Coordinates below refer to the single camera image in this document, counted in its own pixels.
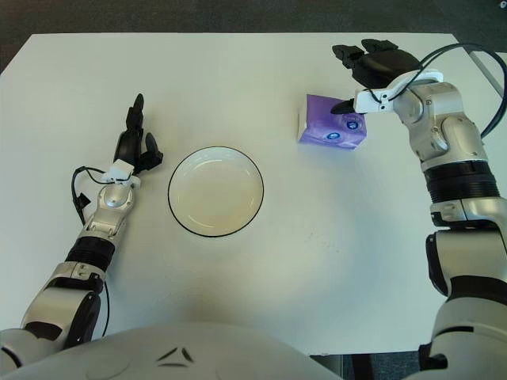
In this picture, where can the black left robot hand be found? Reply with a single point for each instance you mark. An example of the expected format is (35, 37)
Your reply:
(126, 144)

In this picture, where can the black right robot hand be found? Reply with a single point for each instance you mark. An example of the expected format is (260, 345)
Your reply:
(382, 65)

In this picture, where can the purple tissue paper pack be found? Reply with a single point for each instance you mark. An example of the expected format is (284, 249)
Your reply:
(317, 126)

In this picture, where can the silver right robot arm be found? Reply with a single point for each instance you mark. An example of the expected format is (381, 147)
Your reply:
(455, 138)

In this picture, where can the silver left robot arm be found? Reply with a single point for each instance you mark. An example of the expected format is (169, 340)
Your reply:
(113, 200)

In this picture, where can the white plate with black rim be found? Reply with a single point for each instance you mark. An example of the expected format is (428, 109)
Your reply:
(216, 194)

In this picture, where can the white neighbouring table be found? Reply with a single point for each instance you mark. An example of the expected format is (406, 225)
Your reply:
(486, 59)

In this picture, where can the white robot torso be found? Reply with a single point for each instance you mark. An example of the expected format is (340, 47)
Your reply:
(178, 356)

